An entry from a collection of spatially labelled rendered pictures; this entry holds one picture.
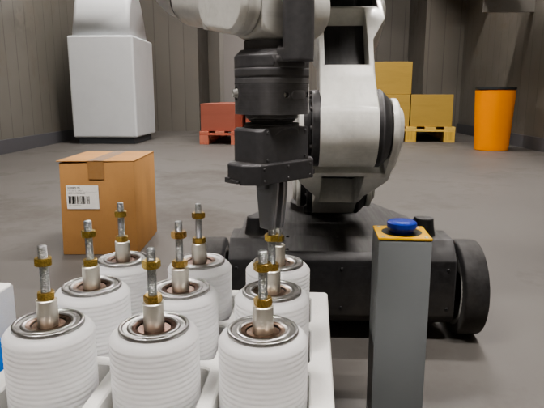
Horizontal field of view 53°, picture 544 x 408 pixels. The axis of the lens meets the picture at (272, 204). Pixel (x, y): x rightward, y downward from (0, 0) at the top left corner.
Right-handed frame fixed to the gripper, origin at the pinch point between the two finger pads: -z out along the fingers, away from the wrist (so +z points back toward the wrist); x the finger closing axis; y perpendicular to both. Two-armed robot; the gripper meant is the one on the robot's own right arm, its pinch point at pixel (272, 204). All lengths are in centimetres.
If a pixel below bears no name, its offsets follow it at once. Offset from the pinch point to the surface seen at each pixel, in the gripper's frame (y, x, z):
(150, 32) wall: 617, 379, 95
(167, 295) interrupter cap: 7.9, -10.5, -11.2
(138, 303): 20.8, -7.1, -17.0
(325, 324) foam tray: -1.1, 9.6, -18.6
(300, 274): 3.1, 8.8, -12.1
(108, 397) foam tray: 4.0, -21.2, -18.9
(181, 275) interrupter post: 7.9, -8.2, -9.2
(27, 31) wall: 492, 165, 71
